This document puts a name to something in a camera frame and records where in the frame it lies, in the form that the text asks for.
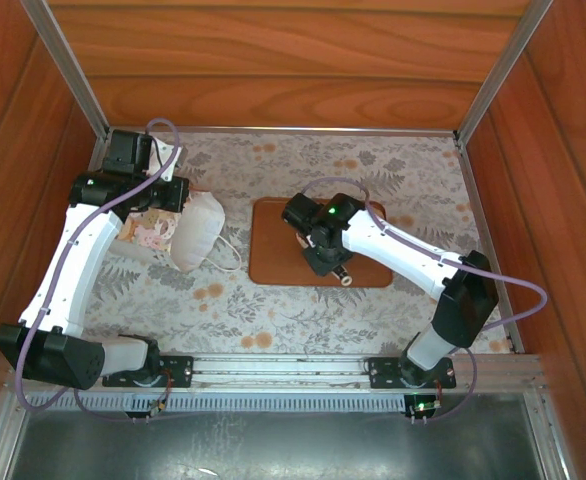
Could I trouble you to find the aluminium frame post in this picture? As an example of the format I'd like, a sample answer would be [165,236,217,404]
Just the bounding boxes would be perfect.
[20,0,110,141]
[455,0,554,145]

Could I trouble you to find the circuit board with green light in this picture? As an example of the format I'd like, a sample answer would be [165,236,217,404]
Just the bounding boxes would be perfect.
[406,394,443,420]

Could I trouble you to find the white slotted cable duct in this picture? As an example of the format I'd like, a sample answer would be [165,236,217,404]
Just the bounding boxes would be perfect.
[22,392,409,415]

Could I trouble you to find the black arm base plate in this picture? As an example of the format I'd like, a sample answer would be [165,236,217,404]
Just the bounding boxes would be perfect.
[367,355,458,391]
[101,353,195,390]

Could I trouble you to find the cartoon animal paper bag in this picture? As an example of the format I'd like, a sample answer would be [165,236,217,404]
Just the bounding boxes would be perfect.
[110,187,243,275]

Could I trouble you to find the brown rectangular tray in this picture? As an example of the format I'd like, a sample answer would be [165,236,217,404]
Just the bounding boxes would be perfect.
[247,196,394,290]

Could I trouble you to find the aluminium wall edge strip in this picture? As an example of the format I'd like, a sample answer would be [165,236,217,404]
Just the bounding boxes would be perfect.
[106,125,458,138]

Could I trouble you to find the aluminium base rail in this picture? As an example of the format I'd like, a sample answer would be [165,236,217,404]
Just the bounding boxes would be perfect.
[2,352,549,396]

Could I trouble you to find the grey metal sheet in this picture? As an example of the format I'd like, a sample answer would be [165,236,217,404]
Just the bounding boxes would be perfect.
[7,394,547,480]

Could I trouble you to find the floral patterned tablecloth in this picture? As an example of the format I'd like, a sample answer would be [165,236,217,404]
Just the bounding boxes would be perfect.
[85,130,514,356]

